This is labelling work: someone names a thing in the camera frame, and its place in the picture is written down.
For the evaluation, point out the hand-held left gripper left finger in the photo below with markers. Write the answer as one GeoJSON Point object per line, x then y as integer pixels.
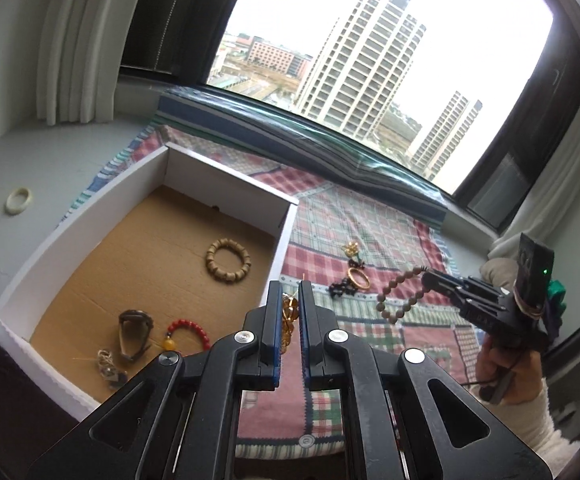
{"type": "Point", "coordinates": [272, 325]}

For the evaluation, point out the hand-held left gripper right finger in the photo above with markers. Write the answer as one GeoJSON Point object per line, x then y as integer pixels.
{"type": "Point", "coordinates": [306, 325]}

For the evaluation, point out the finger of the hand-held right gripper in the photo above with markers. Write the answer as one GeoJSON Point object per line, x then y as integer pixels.
{"type": "Point", "coordinates": [449, 287]}
{"type": "Point", "coordinates": [484, 287]}

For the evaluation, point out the white cardboard box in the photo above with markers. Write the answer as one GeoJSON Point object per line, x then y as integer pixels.
{"type": "Point", "coordinates": [120, 270]}

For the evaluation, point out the person's right hand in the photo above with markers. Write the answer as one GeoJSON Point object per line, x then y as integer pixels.
{"type": "Point", "coordinates": [514, 377]}

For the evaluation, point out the green cloth item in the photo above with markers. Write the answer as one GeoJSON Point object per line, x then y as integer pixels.
{"type": "Point", "coordinates": [555, 294]}

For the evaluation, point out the dark purple cloth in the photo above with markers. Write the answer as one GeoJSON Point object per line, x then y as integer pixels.
{"type": "Point", "coordinates": [553, 322]}

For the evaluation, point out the plaid patchwork blanket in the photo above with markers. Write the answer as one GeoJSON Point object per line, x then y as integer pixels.
{"type": "Point", "coordinates": [369, 350]}

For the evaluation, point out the small gold ornament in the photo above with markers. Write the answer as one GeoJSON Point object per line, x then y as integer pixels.
{"type": "Point", "coordinates": [351, 249]}

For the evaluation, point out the white pleated curtain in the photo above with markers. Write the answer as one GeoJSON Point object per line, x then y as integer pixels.
{"type": "Point", "coordinates": [85, 40]}
{"type": "Point", "coordinates": [559, 185]}

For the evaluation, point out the dark side window panel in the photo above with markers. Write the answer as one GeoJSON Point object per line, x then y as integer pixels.
{"type": "Point", "coordinates": [180, 15]}
{"type": "Point", "coordinates": [529, 150]}

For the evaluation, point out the slim apartment tower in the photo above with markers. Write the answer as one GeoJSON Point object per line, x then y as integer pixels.
{"type": "Point", "coordinates": [444, 135]}

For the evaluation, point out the blue folded cushion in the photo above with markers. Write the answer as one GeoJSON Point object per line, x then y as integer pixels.
{"type": "Point", "coordinates": [270, 130]}

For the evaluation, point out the tall apartment tower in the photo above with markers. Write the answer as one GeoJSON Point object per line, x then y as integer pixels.
{"type": "Point", "coordinates": [359, 65]}

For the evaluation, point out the low red brick building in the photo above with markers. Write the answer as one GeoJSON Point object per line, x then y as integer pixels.
{"type": "Point", "coordinates": [277, 55]}

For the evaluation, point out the white jade bangle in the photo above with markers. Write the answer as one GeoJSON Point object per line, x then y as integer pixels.
{"type": "Point", "coordinates": [10, 205]}

